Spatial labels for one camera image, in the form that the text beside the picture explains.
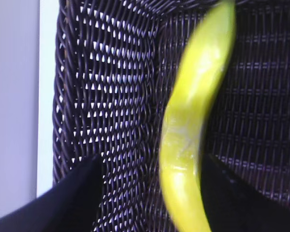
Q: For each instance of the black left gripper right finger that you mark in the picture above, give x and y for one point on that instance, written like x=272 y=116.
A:
x=232 y=205

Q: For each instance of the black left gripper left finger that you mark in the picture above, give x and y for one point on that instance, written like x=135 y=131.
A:
x=70 y=206

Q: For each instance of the yellow plastic banana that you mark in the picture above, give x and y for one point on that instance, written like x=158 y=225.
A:
x=201 y=70

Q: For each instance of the black woven rectangular basket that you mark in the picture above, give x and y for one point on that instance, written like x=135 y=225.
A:
x=116 y=62

